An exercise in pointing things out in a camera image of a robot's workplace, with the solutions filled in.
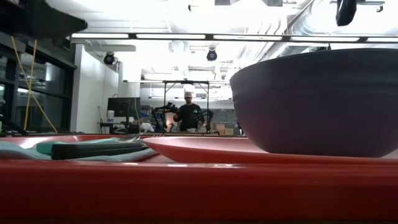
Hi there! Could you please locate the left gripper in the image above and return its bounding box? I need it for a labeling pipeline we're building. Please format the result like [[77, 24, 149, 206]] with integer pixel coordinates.
[[0, 0, 88, 40]]

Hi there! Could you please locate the blue plastic bowl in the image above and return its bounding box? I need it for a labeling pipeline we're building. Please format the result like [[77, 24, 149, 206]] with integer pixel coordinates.
[[229, 48, 398, 158]]

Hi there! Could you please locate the teal-handled metal spoon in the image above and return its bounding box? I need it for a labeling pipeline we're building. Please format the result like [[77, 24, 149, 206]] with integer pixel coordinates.
[[36, 133, 141, 156]]

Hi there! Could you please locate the black-handled table knife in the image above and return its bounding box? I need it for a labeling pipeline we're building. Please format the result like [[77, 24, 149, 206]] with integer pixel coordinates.
[[51, 142, 150, 161]]

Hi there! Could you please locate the teal cloth napkin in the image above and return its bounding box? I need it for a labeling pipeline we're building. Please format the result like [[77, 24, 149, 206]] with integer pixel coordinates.
[[0, 138, 159, 163]]

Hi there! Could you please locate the pink plastic plate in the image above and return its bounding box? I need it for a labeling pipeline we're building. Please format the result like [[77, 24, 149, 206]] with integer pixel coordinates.
[[142, 136, 398, 165]]

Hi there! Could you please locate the red plastic tray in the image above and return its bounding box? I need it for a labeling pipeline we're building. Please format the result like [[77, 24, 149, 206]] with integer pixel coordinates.
[[0, 134, 398, 220]]

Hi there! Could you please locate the black computer monitor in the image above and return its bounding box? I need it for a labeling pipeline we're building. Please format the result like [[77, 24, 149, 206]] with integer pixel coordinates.
[[107, 97, 141, 119]]

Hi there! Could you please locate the overhead light strip bar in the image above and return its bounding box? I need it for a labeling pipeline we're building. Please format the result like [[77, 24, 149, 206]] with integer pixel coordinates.
[[70, 32, 398, 44]]

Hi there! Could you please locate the person with cap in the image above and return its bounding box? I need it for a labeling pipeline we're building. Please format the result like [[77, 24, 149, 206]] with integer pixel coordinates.
[[173, 91, 206, 133]]

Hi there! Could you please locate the cardboard boxes stack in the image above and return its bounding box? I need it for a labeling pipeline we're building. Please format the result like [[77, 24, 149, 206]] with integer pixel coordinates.
[[216, 123, 234, 136]]

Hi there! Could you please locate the black background rig frame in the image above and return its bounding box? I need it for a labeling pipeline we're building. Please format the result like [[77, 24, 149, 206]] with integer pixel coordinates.
[[162, 80, 210, 134]]

